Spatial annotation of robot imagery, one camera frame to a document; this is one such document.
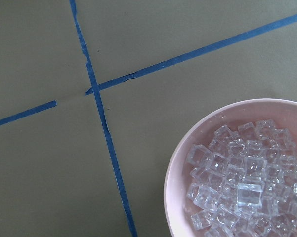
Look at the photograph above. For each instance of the pink ribbed bowl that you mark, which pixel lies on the pink ribbed bowl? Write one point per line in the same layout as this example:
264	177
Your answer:
177	179

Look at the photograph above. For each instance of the clear ice cubes pile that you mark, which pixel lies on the clear ice cubes pile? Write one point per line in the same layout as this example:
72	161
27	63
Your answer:
244	182

